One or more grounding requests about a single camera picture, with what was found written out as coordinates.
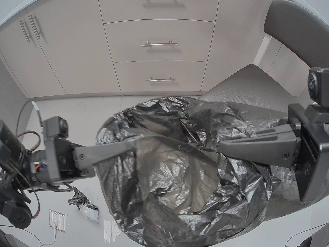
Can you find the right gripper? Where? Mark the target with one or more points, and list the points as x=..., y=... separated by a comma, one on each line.
x=311, y=150

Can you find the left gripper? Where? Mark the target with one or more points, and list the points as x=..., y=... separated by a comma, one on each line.
x=57, y=161

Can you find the black plastic bag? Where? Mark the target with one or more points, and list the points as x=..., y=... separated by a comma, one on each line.
x=167, y=189

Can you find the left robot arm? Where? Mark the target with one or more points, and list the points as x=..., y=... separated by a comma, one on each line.
x=11, y=143

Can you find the crumpled black plastic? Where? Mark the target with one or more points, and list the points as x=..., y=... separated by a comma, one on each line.
x=78, y=198

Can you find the crumpled white paper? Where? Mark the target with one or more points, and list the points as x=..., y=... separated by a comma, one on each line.
x=90, y=213

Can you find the beige cabinet with drawers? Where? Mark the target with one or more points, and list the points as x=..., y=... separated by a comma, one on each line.
x=159, y=22

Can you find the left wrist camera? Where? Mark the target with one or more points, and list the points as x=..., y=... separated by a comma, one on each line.
x=55, y=127

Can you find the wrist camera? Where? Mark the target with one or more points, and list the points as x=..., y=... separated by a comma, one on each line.
x=318, y=86
x=55, y=127

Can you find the grey chair white frame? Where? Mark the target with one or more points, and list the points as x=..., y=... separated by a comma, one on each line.
x=246, y=83

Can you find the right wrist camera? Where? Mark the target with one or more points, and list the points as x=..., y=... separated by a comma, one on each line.
x=318, y=86

